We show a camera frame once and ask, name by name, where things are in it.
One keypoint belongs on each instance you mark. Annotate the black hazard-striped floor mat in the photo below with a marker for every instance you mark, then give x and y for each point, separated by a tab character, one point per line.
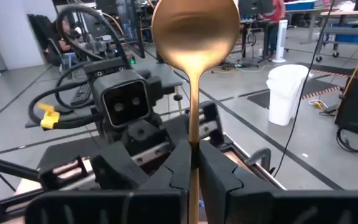
319	84

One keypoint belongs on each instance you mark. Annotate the person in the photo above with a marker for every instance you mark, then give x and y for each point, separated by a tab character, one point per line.
277	12
68	34

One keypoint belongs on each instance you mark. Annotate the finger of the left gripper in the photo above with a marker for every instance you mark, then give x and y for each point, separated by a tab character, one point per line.
117	169
216	118

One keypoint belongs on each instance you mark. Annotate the wheeled work table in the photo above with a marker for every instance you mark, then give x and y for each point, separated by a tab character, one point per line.
346	14

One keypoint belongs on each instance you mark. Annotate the white trash can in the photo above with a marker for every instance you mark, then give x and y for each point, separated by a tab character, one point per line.
286	99

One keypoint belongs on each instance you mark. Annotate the white tower fan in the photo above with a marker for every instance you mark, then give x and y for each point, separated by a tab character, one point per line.
281	40

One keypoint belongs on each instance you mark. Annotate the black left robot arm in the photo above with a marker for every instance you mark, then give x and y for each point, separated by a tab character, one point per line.
151	85

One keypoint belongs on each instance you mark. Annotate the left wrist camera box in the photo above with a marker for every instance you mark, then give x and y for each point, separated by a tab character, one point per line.
124	102

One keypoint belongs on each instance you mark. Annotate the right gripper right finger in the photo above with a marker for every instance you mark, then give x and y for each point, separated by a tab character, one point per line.
259	208

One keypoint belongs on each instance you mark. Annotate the black keyboard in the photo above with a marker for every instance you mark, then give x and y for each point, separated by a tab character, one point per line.
81	93

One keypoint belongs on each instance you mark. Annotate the black table clamp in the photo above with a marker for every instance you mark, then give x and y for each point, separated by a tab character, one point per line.
259	153

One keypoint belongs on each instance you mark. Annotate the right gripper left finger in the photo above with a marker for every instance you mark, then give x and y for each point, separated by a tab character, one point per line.
104	208

